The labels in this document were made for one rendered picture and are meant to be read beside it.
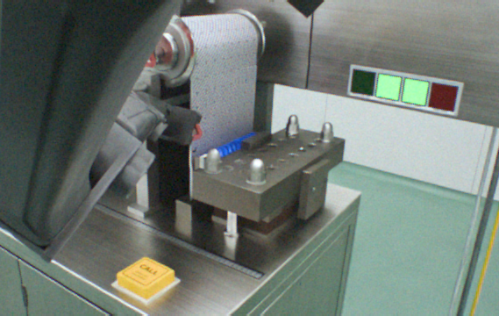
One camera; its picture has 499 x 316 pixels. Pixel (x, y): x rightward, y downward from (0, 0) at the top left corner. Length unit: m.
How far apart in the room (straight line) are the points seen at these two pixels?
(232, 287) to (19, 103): 0.69
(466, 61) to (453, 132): 2.48
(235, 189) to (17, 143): 0.71
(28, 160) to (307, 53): 0.99
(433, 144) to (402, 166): 0.29
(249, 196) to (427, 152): 2.80
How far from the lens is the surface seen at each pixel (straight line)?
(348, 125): 3.74
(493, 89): 1.06
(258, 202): 0.87
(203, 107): 0.99
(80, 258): 0.93
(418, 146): 3.60
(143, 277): 0.82
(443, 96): 1.07
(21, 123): 0.19
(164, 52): 0.96
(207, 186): 0.93
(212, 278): 0.86
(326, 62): 1.15
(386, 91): 1.10
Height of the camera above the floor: 1.40
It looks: 21 degrees down
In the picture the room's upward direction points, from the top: 3 degrees clockwise
